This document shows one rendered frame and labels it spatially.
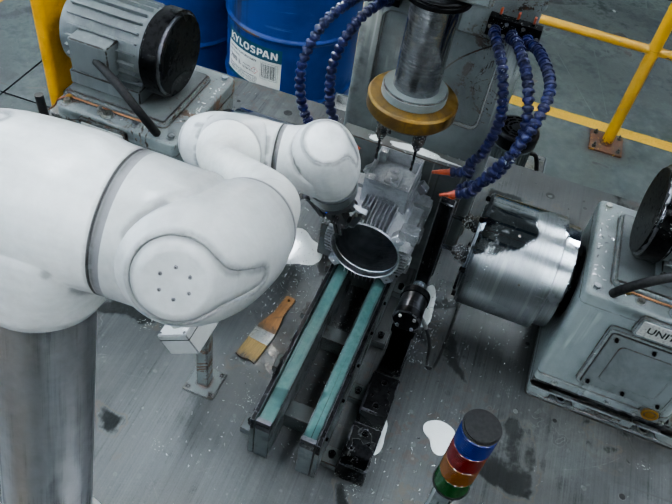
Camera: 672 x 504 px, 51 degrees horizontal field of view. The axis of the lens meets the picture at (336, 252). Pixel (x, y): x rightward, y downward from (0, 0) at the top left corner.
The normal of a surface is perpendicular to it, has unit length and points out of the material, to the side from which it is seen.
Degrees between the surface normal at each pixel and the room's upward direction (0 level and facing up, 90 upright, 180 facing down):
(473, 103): 90
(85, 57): 90
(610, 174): 0
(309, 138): 32
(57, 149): 6
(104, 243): 56
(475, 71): 90
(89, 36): 0
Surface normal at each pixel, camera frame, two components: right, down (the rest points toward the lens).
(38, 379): 0.25, 0.59
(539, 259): -0.12, -0.10
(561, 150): 0.13, -0.67
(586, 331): -0.35, 0.65
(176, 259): -0.01, 0.36
